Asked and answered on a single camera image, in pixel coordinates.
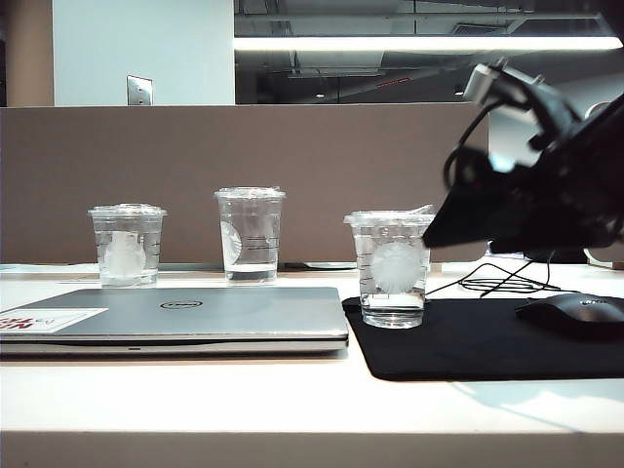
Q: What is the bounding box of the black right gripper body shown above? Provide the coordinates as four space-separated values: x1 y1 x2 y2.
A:
486 139 624 255

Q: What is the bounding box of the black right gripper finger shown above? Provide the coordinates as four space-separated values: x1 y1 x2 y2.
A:
422 187 494 251

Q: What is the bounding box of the short clear cup with lid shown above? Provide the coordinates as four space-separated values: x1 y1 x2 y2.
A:
342 204 436 329
87 203 171 289

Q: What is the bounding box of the tall clear plastic cup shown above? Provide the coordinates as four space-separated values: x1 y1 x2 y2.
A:
213 186 288 283

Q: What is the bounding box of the grey Dell laptop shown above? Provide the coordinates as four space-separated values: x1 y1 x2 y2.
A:
0 286 350 361

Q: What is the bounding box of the white red laptop sticker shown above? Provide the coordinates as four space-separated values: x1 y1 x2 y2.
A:
0 307 110 335

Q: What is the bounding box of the black computer mouse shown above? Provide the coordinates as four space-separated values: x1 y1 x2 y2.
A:
515 292 624 326

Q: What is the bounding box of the black mouse pad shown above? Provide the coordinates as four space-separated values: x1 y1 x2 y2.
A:
341 295 624 382

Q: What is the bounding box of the long ceiling light strip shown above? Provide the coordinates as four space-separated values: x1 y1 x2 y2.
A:
233 35 624 52

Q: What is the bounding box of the brown desk partition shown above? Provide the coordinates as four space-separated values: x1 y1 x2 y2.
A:
0 102 490 267

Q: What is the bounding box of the black mouse cable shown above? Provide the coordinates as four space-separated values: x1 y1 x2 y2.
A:
459 247 582 300

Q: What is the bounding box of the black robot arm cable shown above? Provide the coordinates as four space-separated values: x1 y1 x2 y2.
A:
442 100 494 192

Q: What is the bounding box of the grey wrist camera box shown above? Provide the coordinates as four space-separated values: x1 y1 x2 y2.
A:
462 61 511 106

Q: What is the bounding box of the metal wall switch plate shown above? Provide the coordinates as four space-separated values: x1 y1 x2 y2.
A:
126 73 155 106

